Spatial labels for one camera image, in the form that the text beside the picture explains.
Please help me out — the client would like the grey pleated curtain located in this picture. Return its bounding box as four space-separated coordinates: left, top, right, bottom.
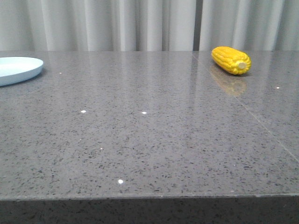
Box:
0 0 299 51

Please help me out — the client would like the light blue round plate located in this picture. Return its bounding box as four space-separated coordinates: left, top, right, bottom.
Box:
0 57 44 86

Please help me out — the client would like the yellow corn cob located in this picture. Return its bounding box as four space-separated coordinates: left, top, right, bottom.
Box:
211 46 251 75

